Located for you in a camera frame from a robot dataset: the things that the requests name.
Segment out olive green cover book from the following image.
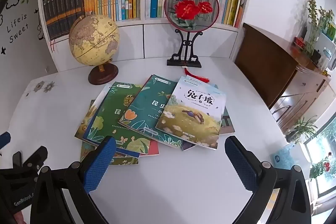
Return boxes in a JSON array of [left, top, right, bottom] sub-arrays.
[[80, 141, 139, 165]]

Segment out yellow floral cover book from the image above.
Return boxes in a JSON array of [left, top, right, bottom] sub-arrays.
[[74, 99, 98, 139]]

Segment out person's left hand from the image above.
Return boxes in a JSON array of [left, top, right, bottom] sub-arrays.
[[10, 210, 28, 224]]

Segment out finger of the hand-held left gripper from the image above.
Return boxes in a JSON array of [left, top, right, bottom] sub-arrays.
[[13, 147, 48, 174], [0, 132, 11, 149]]

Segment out dark cover book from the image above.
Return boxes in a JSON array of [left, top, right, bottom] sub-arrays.
[[219, 106, 235, 135]]

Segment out pale rabbit cover book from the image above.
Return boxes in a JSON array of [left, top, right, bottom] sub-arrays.
[[155, 76, 227, 150]]

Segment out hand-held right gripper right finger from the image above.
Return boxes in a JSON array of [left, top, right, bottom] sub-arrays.
[[224, 135, 311, 224]]

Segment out row of dark hardcover books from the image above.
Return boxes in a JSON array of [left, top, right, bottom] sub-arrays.
[[42, 0, 88, 41]]

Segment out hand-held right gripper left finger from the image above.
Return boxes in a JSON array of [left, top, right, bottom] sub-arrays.
[[30, 135, 118, 224]]

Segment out red flower embroidered fan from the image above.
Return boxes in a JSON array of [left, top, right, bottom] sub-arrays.
[[163, 0, 219, 33]]

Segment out white bookshelf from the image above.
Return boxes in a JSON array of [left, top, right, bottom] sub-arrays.
[[37, 0, 256, 67]]

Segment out red cover book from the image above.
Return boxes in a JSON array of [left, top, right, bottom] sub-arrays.
[[139, 139, 160, 158]]

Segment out glass jar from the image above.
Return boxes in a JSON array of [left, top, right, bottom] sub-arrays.
[[319, 48, 332, 69]]

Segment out teal insect cover book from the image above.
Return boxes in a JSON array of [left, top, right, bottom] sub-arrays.
[[118, 74, 184, 149]]

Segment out red tassel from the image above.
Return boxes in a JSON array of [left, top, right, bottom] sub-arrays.
[[181, 65, 210, 84]]

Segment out green caterpillar cover book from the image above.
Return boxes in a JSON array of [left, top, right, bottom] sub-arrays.
[[83, 81, 151, 156]]

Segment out yellow flower vase plant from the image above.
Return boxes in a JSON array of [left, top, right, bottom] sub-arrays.
[[303, 0, 335, 55]]

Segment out brown wooden sideboard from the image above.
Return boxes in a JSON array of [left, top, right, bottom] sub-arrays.
[[234, 22, 332, 135]]

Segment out light blue patterned box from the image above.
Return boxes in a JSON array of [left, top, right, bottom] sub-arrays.
[[270, 145, 297, 169]]

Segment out window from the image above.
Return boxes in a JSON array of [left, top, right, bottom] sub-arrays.
[[304, 119, 336, 198]]

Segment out red flowering plant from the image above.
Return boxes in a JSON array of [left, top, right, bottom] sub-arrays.
[[310, 152, 336, 182]]

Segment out yellow desk globe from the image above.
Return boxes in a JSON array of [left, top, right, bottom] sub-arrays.
[[69, 11, 120, 85]]

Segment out green potted plant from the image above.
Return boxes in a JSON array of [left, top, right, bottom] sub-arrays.
[[286, 116, 318, 143]]

